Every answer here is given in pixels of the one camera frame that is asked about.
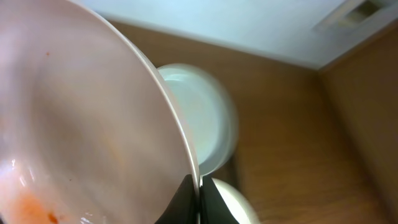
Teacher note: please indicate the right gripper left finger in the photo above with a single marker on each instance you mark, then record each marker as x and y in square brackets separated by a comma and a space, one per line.
[182, 208]

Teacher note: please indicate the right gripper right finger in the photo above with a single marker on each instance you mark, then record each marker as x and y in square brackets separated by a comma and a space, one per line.
[213, 209]

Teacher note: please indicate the white plate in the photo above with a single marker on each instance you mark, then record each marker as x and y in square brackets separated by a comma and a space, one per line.
[89, 133]
[237, 204]
[209, 112]

